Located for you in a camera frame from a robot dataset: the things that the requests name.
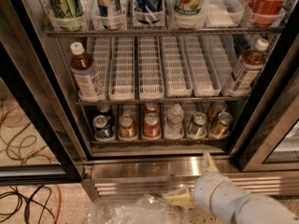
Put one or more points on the left fridge glass door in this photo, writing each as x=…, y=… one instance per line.
x=40, y=136

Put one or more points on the red soda can rear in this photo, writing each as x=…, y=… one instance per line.
x=151, y=108

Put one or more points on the red soda can front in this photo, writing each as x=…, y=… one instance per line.
x=151, y=126

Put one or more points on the orange soda can front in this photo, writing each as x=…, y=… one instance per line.
x=221, y=126

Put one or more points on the orange soda can rear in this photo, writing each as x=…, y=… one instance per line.
x=215, y=108

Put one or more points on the middle wire shelf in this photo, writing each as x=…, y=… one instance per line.
x=168, y=100

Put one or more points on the top wire shelf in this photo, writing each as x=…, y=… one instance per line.
x=168, y=32

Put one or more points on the white shelf tray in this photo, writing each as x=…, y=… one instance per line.
x=176, y=72
x=204, y=76
x=122, y=70
x=151, y=84

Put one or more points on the red coca-cola can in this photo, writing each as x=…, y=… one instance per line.
x=263, y=13

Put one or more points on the fridge glass door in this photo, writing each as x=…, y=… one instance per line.
x=40, y=136
x=272, y=109

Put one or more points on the green silver can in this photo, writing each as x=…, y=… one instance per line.
x=197, y=125

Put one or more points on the blue soda can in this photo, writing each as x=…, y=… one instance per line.
x=105, y=110
x=102, y=127

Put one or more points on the orange soda can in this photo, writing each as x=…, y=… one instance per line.
x=215, y=108
x=221, y=126

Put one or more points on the right fridge glass door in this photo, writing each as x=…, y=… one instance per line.
x=272, y=109

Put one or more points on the left brown tea bottle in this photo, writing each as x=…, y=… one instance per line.
x=86, y=74

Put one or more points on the blue soda can front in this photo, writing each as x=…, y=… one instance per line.
x=102, y=127

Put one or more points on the brown tea bottle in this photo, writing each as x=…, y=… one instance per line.
x=248, y=66
x=86, y=74

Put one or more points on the blue silver tall can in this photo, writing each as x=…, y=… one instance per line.
x=109, y=12

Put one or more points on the red soda can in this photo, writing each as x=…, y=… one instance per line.
x=151, y=108
x=151, y=126

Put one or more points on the brown soda can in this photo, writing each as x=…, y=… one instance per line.
x=127, y=127

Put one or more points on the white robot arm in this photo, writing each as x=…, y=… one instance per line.
x=260, y=209

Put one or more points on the clear plastic bin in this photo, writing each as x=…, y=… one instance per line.
x=147, y=209

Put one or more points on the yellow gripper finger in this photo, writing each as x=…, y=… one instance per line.
x=208, y=164
x=180, y=197

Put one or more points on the right brown tea bottle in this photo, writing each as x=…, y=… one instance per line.
x=248, y=66

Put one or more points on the dark blue tall can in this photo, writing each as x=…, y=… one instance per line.
x=148, y=11

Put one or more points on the blue soda can rear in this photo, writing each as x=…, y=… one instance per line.
x=105, y=110

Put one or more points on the wire shelf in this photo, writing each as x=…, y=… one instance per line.
x=168, y=100
x=168, y=32

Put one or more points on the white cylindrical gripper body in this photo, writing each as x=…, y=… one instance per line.
x=206, y=188

